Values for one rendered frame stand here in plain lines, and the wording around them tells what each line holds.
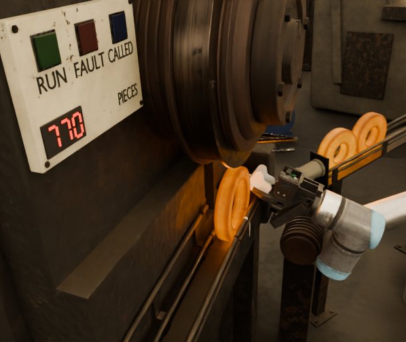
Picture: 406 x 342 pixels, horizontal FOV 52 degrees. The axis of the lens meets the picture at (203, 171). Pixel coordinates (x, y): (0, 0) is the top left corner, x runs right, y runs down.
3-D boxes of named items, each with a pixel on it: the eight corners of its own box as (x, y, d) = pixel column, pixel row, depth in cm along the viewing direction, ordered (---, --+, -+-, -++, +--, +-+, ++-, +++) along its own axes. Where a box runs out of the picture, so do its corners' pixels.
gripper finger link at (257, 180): (244, 160, 109) (278, 175, 108) (237, 178, 113) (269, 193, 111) (241, 165, 107) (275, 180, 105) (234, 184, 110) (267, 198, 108)
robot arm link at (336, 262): (346, 262, 120) (366, 231, 113) (345, 290, 110) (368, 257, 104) (315, 249, 121) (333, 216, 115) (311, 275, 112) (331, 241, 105)
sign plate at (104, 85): (30, 172, 53) (-10, 21, 44) (133, 104, 74) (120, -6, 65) (45, 174, 52) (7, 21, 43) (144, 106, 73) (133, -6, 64)
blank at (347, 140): (316, 136, 129) (324, 140, 126) (350, 120, 135) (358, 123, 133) (315, 179, 137) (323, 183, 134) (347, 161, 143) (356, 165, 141)
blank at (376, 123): (349, 120, 135) (358, 123, 133) (381, 105, 142) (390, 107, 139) (347, 161, 143) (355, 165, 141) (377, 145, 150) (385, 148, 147)
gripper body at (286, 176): (283, 163, 110) (326, 182, 108) (271, 188, 115) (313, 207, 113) (276, 176, 104) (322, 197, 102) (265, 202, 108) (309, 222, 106)
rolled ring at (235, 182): (251, 153, 104) (238, 152, 105) (227, 190, 89) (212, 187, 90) (250, 216, 113) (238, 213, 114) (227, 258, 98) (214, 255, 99)
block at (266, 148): (233, 219, 129) (233, 148, 117) (240, 205, 135) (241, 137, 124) (267, 226, 125) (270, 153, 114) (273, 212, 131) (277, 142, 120)
